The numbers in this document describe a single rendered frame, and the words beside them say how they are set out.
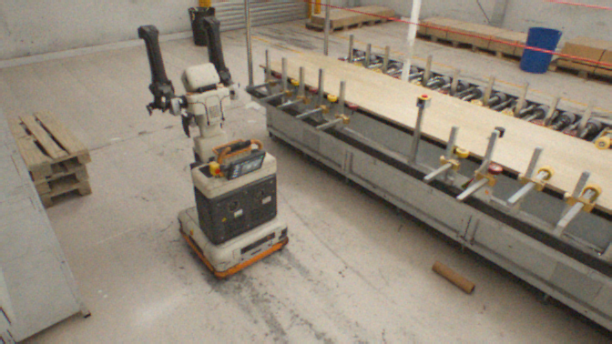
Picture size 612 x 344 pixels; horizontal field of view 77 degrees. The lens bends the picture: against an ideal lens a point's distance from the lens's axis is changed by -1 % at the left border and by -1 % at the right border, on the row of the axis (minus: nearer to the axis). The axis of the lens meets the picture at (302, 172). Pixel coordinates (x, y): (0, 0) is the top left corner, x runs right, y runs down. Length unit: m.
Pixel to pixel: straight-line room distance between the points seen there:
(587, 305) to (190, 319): 2.55
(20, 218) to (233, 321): 1.35
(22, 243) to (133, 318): 0.83
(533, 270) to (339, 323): 1.40
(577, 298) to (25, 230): 3.32
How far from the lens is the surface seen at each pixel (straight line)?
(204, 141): 2.79
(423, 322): 2.82
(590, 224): 2.82
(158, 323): 2.82
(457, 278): 3.05
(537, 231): 2.67
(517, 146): 3.08
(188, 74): 2.65
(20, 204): 2.43
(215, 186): 2.48
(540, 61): 8.24
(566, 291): 3.17
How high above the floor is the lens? 2.17
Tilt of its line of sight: 33 degrees down
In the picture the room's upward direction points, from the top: 1 degrees clockwise
